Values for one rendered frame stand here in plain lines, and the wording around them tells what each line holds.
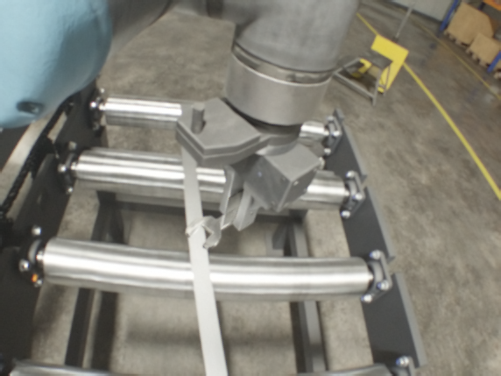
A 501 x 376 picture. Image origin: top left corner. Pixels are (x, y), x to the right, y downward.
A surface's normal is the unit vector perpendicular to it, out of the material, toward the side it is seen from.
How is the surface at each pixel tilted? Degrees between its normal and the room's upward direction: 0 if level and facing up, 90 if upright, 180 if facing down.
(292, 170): 0
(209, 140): 0
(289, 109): 90
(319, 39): 90
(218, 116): 0
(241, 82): 91
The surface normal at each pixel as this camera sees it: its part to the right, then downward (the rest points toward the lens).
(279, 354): 0.21, -0.66
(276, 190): -0.72, 0.40
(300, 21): -0.10, 0.73
